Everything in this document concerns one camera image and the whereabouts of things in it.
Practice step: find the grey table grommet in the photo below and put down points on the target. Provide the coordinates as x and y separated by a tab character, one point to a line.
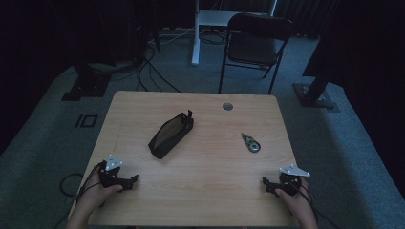
227	106

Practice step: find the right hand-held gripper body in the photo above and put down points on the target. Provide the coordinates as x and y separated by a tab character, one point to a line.
291	179

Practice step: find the person's left hand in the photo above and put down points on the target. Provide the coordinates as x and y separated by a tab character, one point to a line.
95	194

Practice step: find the person's right hand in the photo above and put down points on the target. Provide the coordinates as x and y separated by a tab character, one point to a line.
294	200

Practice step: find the black pencil case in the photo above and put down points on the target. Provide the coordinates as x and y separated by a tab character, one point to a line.
170	135

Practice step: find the white desk frame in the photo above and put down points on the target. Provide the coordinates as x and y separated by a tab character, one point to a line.
198	38

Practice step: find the black stand with base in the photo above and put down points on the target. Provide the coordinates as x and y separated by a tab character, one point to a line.
313	93
87	84

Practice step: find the black folding chair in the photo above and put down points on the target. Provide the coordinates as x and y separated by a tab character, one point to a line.
254	47

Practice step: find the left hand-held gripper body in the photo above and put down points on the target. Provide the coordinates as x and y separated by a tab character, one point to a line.
110	173

